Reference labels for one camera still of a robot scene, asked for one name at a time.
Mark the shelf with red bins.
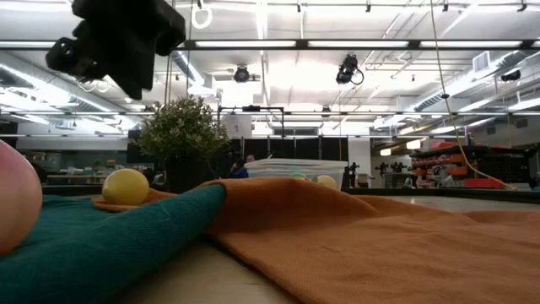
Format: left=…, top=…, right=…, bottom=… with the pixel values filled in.
left=409, top=141, right=540, bottom=191

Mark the black overhead camera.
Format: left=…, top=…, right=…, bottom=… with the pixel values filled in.
left=335, top=53, right=365, bottom=86

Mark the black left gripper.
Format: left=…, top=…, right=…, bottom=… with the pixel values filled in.
left=71, top=0, right=186, bottom=100

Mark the round black ceiling fixture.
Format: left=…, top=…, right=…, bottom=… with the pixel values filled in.
left=233, top=64, right=251, bottom=84

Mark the black overhead frame beam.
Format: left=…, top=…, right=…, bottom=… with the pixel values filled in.
left=0, top=38, right=540, bottom=52

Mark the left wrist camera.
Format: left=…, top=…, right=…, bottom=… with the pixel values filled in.
left=45, top=25, right=106, bottom=82

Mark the pink toy peach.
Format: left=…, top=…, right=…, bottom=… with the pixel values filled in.
left=0, top=138, right=44, bottom=256

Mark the person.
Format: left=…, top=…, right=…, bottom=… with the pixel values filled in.
left=229, top=154, right=257, bottom=180

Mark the black partition panel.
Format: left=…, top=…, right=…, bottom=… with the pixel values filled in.
left=229, top=137, right=349, bottom=178

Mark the yellow toy lemon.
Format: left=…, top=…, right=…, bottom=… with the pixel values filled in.
left=316, top=174, right=339, bottom=191
left=101, top=168, right=150, bottom=207

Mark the orange cloth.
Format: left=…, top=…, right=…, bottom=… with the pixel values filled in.
left=91, top=176, right=540, bottom=304

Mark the teal cloth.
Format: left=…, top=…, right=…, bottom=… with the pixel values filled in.
left=0, top=184, right=228, bottom=304

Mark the white hanging ring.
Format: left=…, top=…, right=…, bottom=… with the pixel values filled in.
left=191, top=3, right=213, bottom=30

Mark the clear plastic tupperware container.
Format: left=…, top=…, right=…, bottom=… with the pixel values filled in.
left=244, top=158, right=349, bottom=192

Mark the artificial potted plant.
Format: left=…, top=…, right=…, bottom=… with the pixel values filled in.
left=134, top=95, right=231, bottom=196

